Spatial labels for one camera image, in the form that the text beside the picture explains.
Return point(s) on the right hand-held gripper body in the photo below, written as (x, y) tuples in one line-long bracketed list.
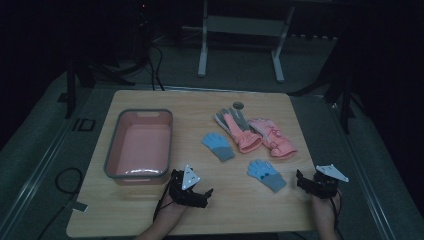
[(323, 186)]

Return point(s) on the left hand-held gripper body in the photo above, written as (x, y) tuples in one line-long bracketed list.
[(186, 198)]

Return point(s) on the blue knit glove with dots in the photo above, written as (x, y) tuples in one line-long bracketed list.
[(266, 175)]

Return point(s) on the pink basin with grey rim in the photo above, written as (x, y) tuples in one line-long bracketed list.
[(141, 146)]

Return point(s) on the pink padded glove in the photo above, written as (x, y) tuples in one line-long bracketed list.
[(276, 140)]

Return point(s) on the plain blue knit glove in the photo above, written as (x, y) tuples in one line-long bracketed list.
[(218, 146)]

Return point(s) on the pink glove with grey palm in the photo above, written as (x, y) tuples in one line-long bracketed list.
[(240, 133)]

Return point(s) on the person's left hand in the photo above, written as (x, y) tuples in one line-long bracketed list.
[(171, 211)]

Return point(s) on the person's right hand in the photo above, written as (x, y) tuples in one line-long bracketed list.
[(325, 210)]

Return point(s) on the round table grommet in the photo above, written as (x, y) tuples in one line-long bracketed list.
[(238, 105)]

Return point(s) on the black metal stand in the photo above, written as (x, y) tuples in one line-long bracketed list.
[(343, 96), (71, 86)]

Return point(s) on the grey tape piece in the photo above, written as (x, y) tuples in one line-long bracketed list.
[(80, 206)]

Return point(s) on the white metal desk frame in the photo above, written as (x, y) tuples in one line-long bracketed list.
[(245, 26)]

